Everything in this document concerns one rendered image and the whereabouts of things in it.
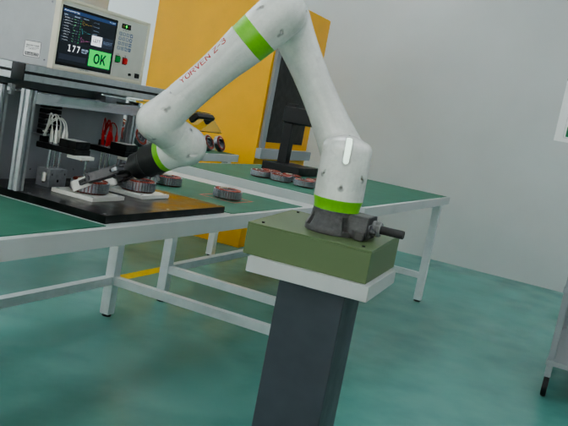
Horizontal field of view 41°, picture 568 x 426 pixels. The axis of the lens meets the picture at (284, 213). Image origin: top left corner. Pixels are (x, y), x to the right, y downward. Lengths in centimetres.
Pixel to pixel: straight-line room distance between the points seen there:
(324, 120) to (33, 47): 87
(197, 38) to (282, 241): 443
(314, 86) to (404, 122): 533
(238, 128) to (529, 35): 282
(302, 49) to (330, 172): 37
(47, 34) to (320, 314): 111
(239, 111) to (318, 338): 414
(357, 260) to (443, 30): 569
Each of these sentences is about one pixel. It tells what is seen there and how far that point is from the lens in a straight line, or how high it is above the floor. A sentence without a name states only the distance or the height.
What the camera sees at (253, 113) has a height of 105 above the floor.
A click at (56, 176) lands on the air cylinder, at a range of 237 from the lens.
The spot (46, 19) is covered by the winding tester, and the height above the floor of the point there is 125.
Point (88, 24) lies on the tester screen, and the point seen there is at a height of 126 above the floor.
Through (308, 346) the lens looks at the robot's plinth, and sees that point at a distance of 198.
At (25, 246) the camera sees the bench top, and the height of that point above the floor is 73.
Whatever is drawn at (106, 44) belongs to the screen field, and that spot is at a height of 122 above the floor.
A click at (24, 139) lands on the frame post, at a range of 220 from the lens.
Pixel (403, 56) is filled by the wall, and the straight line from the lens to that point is 747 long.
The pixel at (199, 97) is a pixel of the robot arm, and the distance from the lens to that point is 197.
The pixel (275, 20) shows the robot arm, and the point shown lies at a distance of 193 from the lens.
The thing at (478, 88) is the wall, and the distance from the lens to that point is 727.
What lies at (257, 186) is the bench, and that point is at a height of 73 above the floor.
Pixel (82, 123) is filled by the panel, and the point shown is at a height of 95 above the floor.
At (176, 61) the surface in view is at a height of 134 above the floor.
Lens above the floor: 112
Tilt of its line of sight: 8 degrees down
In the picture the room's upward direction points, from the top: 11 degrees clockwise
